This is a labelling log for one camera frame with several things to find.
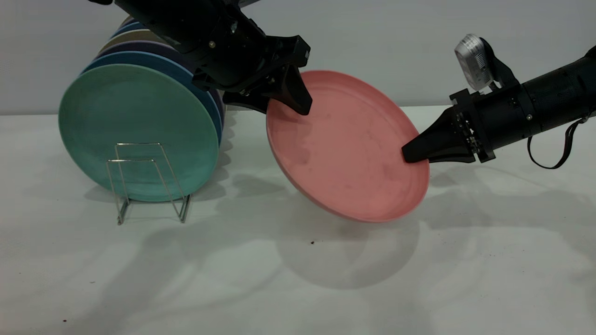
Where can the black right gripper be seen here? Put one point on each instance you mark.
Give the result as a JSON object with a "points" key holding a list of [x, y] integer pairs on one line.
{"points": [[472, 121]]}

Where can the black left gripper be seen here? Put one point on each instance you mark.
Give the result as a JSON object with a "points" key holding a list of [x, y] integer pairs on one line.
{"points": [[242, 60]]}

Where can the pink round plate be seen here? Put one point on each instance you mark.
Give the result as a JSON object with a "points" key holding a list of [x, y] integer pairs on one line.
{"points": [[344, 153]]}

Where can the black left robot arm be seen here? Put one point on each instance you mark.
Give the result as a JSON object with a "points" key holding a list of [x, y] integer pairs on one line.
{"points": [[177, 23]]}

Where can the blue round plate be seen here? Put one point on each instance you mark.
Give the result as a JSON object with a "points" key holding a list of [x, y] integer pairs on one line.
{"points": [[128, 27], [153, 58]]}

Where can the green round plate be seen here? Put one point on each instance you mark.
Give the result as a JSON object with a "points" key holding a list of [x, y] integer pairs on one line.
{"points": [[139, 111]]}

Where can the dark purple round plate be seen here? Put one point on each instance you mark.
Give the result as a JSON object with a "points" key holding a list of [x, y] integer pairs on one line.
{"points": [[139, 46]]}

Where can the beige round plate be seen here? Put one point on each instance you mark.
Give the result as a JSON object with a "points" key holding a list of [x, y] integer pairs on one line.
{"points": [[126, 20], [132, 35]]}

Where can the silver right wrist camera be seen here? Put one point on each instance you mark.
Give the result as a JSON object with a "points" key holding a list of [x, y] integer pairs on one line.
{"points": [[472, 60]]}

